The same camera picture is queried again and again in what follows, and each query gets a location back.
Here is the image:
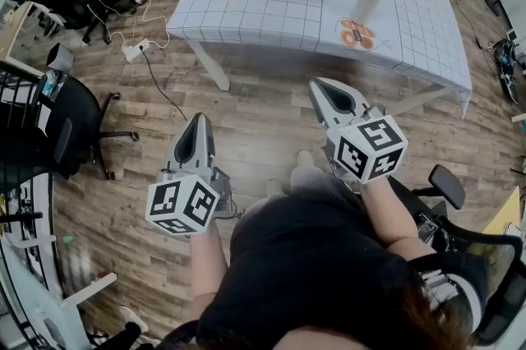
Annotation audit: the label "white sneaker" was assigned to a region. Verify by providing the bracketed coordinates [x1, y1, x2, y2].
[118, 306, 149, 333]

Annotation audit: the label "white waste bin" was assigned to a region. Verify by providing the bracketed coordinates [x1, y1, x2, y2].
[45, 43, 75, 72]

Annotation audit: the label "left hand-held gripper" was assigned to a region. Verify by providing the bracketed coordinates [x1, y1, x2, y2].
[145, 113, 232, 237]

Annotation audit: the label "black office chair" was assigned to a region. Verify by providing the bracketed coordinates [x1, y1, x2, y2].
[7, 0, 137, 45]
[0, 75, 141, 182]
[385, 163, 526, 346]

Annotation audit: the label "person's left forearm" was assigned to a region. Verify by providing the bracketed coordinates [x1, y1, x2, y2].
[189, 224, 229, 300]

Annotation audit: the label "black blue equipment bundle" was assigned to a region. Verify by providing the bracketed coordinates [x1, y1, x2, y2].
[491, 38, 522, 105]

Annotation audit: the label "black metal rack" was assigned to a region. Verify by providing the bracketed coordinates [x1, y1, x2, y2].
[0, 60, 57, 226]

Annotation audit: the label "person's legs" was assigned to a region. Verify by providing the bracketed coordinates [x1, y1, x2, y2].
[265, 150, 359, 210]

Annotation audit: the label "white grid tablecloth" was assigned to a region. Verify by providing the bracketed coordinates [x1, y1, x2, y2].
[166, 0, 473, 117]

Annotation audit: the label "shiny metallic bag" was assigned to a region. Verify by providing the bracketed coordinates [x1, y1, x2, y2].
[417, 212, 444, 243]

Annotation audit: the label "yellow board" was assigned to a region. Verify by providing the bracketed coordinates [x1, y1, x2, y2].
[480, 186, 521, 237]

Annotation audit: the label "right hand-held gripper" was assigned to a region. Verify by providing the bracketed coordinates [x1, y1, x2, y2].
[308, 77, 408, 186]

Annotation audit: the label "teal packet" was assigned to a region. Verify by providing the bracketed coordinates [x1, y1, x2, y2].
[40, 68, 65, 99]

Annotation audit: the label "wooden framed board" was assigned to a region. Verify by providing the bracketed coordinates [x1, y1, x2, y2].
[0, 1, 44, 78]

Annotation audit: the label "person's right forearm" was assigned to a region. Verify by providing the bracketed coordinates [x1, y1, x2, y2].
[360, 175, 437, 260]

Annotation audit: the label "person's torso in black shirt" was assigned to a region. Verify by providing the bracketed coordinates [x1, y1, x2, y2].
[164, 187, 490, 350]

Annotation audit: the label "black cable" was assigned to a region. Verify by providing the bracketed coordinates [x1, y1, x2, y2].
[141, 48, 188, 122]

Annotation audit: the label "white cable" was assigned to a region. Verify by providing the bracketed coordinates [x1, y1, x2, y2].
[88, 0, 170, 53]

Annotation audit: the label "white paper cup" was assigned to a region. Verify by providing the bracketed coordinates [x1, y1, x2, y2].
[349, 0, 386, 25]

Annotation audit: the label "white side table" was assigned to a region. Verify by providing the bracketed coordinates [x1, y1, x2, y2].
[0, 233, 118, 350]

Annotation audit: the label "white power strip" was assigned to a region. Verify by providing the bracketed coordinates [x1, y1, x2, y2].
[122, 39, 150, 62]

